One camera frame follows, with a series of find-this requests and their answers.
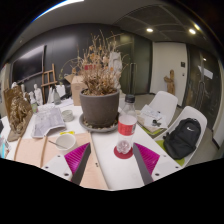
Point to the ceiling spot lights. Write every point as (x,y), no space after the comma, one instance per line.
(149,30)

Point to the flat round red coaster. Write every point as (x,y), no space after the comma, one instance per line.
(116,155)

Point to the golden carved relief sculpture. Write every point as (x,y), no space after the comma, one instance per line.
(18,113)

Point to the black backpack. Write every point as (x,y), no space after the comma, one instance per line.
(181,138)

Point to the printed newspaper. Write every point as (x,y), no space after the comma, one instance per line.
(48,121)

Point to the plywood panel with edge strip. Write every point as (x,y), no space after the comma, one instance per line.
(93,173)
(30,151)

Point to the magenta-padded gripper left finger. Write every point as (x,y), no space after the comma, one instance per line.
(75,158)

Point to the white chair with backpack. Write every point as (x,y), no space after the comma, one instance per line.
(196,115)

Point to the white cup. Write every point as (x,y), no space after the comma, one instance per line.
(66,141)

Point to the white chair backrest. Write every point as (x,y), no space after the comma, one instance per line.
(62,90)

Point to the tall wooden figure sculpture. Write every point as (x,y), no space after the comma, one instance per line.
(170,83)

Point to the wooden easel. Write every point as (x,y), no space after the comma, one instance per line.
(49,83)

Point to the white plaster bust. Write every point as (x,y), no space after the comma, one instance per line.
(115,65)

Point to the small yellow packet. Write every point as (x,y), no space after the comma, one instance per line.
(66,132)

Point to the white chair with books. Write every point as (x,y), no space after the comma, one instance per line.
(168,103)

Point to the red box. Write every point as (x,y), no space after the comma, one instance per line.
(89,67)

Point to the stack of books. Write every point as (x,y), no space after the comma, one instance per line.
(151,118)

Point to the dried plant in grey pot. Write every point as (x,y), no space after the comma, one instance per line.
(100,108)

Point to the long white ceiling light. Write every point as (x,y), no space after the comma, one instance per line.
(60,6)

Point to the small pale green bottle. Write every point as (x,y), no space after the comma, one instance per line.
(33,105)

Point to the brown cardboard box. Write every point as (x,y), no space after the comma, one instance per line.
(77,90)

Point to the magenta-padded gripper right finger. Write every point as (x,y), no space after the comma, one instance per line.
(148,158)

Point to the thin stirring stick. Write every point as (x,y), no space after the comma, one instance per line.
(55,143)

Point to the clear bottle with red label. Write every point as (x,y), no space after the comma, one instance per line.
(126,128)

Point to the colourful printed book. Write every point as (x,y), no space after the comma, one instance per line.
(4,146)

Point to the grey plant saucer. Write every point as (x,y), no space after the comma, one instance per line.
(86,127)

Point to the white plaster figurines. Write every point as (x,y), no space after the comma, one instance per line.
(37,95)

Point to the small round glass jar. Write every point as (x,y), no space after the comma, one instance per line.
(68,115)

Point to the dark spray bottle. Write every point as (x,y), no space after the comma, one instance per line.
(56,98)

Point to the black wall screen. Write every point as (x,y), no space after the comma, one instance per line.
(28,63)

